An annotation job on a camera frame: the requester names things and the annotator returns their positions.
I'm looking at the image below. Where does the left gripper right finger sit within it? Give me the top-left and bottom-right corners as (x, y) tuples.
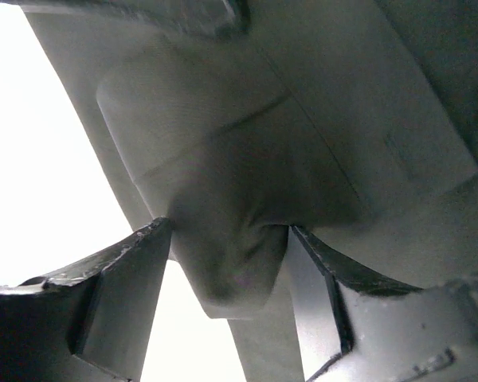
(288, 226), (478, 381)

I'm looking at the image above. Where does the black long sleeve shirt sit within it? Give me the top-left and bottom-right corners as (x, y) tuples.
(21, 1), (478, 381)

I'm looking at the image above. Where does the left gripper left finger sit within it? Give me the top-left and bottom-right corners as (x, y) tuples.
(0, 218), (171, 381)

